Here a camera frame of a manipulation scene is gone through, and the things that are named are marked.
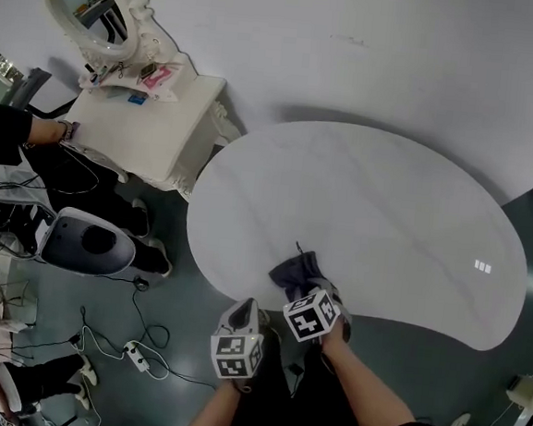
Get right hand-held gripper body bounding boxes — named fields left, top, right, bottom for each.
left=281, top=274, right=357, bottom=347

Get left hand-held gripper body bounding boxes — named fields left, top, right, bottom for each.
left=207, top=304, right=272, bottom=383

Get dark grey cloth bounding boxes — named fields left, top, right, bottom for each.
left=266, top=238, right=335, bottom=307

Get person's left forearm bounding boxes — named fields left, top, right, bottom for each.
left=180, top=375, right=246, bottom=426

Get person's right forearm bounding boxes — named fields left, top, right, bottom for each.
left=315, top=330, right=423, bottom=426

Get white oval marble table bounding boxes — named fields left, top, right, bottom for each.
left=176, top=110, right=533, bottom=356

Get person's black trousers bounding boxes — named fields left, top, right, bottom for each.
left=228, top=329, right=380, bottom=426

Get white power strip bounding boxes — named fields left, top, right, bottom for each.
left=121, top=340, right=152, bottom=374

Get white oval pod shell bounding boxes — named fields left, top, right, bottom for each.
left=33, top=204, right=140, bottom=281

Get ornate white vanity table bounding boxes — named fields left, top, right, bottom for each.
left=57, top=0, right=256, bottom=206

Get beige small stand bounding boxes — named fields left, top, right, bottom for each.
left=503, top=371, right=533, bottom=408

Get pink box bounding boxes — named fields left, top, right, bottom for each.
left=140, top=63, right=176, bottom=92

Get white tray of pens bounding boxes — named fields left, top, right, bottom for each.
left=80, top=59, right=123, bottom=89

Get black treadmill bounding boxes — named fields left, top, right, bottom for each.
left=8, top=64, right=83, bottom=123

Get oval white-framed mirror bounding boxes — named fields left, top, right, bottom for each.
left=29, top=0, right=156, bottom=71

